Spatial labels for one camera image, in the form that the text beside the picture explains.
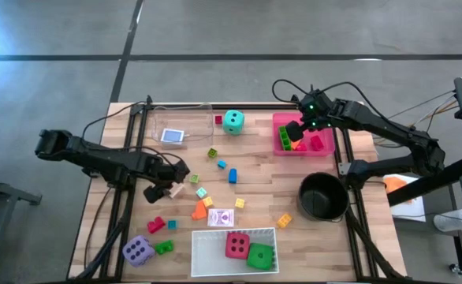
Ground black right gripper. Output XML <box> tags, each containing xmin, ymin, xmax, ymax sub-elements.
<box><xmin>285</xmin><ymin>89</ymin><xmax>335</xmax><ymax>144</ymax></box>

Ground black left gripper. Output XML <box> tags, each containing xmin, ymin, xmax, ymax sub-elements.
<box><xmin>143</xmin><ymin>155</ymin><xmax>192</xmax><ymax>205</ymax></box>

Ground long green brick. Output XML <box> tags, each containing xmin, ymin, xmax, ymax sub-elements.
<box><xmin>278</xmin><ymin>125</ymin><xmax>293</xmax><ymax>152</ymax></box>

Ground orange playing card box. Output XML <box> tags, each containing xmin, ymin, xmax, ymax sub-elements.
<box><xmin>169</xmin><ymin>183</ymin><xmax>186</xmax><ymax>200</ymax></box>

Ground red stepped brick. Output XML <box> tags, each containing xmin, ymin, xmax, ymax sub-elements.
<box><xmin>147</xmin><ymin>215</ymin><xmax>167</xmax><ymax>234</ymax></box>
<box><xmin>309</xmin><ymin>135</ymin><xmax>326</xmax><ymax>152</ymax></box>

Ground purple foam die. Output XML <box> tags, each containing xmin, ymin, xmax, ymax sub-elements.
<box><xmin>121</xmin><ymin>234</ymin><xmax>156</xmax><ymax>268</ymax></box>

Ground blue playing card box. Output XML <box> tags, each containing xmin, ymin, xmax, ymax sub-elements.
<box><xmin>160</xmin><ymin>128</ymin><xmax>185</xmax><ymax>145</ymax></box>

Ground red foam die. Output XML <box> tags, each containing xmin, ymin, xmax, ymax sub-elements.
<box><xmin>225</xmin><ymin>231</ymin><xmax>251</xmax><ymax>260</ymax></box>

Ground green foam die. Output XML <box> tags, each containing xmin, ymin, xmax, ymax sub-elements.
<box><xmin>246</xmin><ymin>242</ymin><xmax>275</xmax><ymax>271</ymax></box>

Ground pink plastic bin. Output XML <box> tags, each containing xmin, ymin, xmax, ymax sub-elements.
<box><xmin>272</xmin><ymin>112</ymin><xmax>337</xmax><ymax>158</ymax></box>

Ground orange brick with peg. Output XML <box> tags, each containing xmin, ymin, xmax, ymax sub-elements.
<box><xmin>190</xmin><ymin>200</ymin><xmax>208</xmax><ymax>221</ymax></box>

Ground small green brick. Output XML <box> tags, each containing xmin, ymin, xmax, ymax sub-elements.
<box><xmin>154</xmin><ymin>239</ymin><xmax>175</xmax><ymax>256</ymax></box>

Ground teal foam die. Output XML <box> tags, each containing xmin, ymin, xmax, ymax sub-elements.
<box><xmin>222</xmin><ymin>109</ymin><xmax>246</xmax><ymax>136</ymax></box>

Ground black bucket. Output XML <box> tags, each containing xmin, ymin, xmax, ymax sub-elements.
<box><xmin>296</xmin><ymin>171</ymin><xmax>351</xmax><ymax>222</ymax></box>

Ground clear plastic container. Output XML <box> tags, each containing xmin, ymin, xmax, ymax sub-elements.
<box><xmin>146</xmin><ymin>103</ymin><xmax>214</xmax><ymax>150</ymax></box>

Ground yellow rectangular brick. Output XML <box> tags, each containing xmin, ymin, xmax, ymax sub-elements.
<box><xmin>276</xmin><ymin>213</ymin><xmax>293</xmax><ymax>230</ymax></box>

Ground orange cloth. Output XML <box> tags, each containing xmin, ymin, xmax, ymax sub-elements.
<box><xmin>383</xmin><ymin>176</ymin><xmax>413</xmax><ymax>204</ymax></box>

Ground white paper sheet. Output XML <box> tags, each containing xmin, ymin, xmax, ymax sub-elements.
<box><xmin>382</xmin><ymin>172</ymin><xmax>427</xmax><ymax>222</ymax></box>

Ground black metal stand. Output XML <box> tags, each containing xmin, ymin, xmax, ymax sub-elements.
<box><xmin>0</xmin><ymin>169</ymin><xmax>43</xmax><ymax>277</ymax></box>

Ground black diagonal bar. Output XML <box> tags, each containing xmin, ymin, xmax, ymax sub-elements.
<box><xmin>386</xmin><ymin>155</ymin><xmax>462</xmax><ymax>207</ymax></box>

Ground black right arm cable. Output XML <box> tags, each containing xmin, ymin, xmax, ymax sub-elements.
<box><xmin>271</xmin><ymin>78</ymin><xmax>389</xmax><ymax>119</ymax></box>

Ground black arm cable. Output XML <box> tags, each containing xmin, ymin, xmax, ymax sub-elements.
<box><xmin>80</xmin><ymin>94</ymin><xmax>185</xmax><ymax>169</ymax></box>
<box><xmin>271</xmin><ymin>78</ymin><xmax>389</xmax><ymax>119</ymax></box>

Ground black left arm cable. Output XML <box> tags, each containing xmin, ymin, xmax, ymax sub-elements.
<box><xmin>80</xmin><ymin>94</ymin><xmax>185</xmax><ymax>169</ymax></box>

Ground grey wire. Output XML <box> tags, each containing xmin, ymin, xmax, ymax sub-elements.
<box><xmin>371</xmin><ymin>90</ymin><xmax>457</xmax><ymax>127</ymax></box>

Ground yellow wire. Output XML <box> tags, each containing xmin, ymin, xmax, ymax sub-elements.
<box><xmin>404</xmin><ymin>99</ymin><xmax>459</xmax><ymax>132</ymax></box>

